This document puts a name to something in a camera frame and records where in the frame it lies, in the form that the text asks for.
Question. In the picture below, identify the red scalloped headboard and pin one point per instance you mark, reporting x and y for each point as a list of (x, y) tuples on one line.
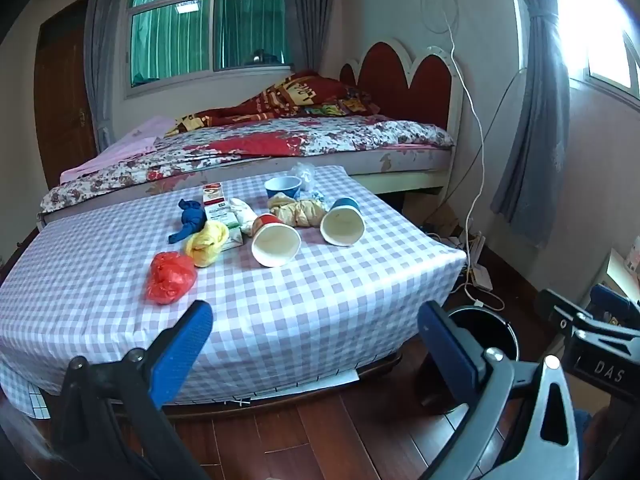
[(395, 80)]

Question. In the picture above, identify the black trash bin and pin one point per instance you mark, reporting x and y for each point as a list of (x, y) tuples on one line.
[(480, 330)]

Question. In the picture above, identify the red and white carton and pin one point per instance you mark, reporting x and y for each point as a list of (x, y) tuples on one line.
[(216, 200)]

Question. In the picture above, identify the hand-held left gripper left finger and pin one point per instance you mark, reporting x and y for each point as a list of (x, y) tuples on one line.
[(182, 355)]

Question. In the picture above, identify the clear plastic bag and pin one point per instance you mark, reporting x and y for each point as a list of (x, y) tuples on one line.
[(304, 175)]

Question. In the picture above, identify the purple checkered tablecloth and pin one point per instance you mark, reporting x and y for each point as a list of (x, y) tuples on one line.
[(300, 300)]

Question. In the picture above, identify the white power strip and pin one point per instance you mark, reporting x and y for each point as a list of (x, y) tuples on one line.
[(472, 245)]

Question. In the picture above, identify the bed with floral blanket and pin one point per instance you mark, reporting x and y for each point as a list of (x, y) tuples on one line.
[(350, 135)]

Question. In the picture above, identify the window with green curtain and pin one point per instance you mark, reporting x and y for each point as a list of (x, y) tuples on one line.
[(170, 45)]

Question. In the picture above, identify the white plastic bag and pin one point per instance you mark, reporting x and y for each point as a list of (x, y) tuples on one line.
[(245, 215)]

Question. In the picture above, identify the blue plastic bag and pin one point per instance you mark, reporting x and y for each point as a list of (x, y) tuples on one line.
[(192, 217)]

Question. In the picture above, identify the red paper cup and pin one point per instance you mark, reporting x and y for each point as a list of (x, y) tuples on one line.
[(275, 245)]

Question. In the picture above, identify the brown paper bag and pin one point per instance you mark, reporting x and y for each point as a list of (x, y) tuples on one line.
[(300, 212)]

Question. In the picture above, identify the red patterned blanket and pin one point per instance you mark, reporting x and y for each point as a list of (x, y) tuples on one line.
[(280, 100)]

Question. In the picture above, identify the white router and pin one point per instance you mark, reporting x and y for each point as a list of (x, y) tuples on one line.
[(481, 277)]

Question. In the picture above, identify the small dark object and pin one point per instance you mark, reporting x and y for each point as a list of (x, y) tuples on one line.
[(262, 56)]

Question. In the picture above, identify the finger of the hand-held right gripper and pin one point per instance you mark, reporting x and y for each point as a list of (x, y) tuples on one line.
[(614, 300), (555, 305)]

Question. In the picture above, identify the tall blue paper cup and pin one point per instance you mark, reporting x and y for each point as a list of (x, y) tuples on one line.
[(342, 225)]

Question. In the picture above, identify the cardboard box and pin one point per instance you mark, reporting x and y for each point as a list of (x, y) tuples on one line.
[(442, 220)]

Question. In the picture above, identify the red plastic bag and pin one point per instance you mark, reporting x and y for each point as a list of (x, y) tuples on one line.
[(170, 277)]

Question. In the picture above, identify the appliance with button panel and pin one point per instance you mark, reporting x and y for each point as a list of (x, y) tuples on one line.
[(622, 270)]

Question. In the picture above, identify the bright window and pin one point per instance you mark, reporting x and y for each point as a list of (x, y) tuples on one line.
[(600, 20)]

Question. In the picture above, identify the tied grey curtain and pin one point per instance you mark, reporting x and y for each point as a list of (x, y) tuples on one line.
[(535, 135)]

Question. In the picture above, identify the yellow plastic bag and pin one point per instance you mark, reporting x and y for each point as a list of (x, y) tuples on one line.
[(206, 245)]

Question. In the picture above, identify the pink sheet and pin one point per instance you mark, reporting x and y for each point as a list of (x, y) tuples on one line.
[(130, 140)]

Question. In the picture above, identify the wooden door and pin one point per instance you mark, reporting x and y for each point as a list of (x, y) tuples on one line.
[(60, 110)]

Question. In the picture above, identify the green and white carton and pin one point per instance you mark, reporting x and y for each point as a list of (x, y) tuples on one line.
[(231, 237)]

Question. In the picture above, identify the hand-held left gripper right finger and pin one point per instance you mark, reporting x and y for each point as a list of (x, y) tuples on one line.
[(450, 355)]

